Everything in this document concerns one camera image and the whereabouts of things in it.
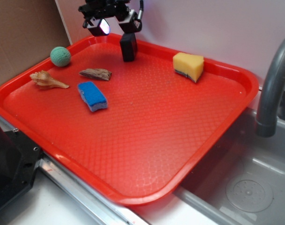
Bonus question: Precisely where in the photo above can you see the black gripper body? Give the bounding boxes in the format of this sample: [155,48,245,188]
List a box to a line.
[78,0,130,21]

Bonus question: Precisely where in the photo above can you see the gripper finger with pad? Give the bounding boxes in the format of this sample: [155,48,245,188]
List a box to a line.
[118,9,142,34]
[83,17,110,37]

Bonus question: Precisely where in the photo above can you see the black box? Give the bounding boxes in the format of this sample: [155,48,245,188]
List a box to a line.
[120,33,138,62]

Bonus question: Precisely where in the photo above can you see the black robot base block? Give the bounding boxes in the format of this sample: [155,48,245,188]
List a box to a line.
[0,127,42,211]

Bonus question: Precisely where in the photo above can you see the brown wood piece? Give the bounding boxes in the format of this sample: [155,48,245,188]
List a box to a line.
[79,68,112,81]

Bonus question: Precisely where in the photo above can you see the green textured ball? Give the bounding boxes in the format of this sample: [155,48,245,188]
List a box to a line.
[50,46,71,67]

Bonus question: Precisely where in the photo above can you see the brown cardboard sheet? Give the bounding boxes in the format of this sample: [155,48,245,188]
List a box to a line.
[0,0,70,86]

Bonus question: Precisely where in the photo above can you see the blue scrub sponge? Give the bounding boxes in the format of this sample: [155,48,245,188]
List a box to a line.
[78,82,108,112]

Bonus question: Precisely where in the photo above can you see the yellow sponge wedge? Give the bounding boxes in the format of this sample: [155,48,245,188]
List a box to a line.
[173,52,205,83]

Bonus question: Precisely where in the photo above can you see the tan spiral seashell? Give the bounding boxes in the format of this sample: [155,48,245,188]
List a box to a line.
[30,70,69,90]

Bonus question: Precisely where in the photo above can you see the red plastic tray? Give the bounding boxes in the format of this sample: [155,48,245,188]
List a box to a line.
[0,34,259,206]

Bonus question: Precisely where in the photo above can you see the grey curved faucet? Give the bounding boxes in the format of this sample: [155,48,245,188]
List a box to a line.
[255,39,285,137]

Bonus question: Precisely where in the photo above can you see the grey plastic sink basin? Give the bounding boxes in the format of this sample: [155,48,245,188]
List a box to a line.
[175,109,285,225]

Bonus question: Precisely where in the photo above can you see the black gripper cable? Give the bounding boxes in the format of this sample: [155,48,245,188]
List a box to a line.
[137,0,145,21]

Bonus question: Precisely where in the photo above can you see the silver metal rail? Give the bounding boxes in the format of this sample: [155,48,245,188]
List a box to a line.
[0,110,145,225]

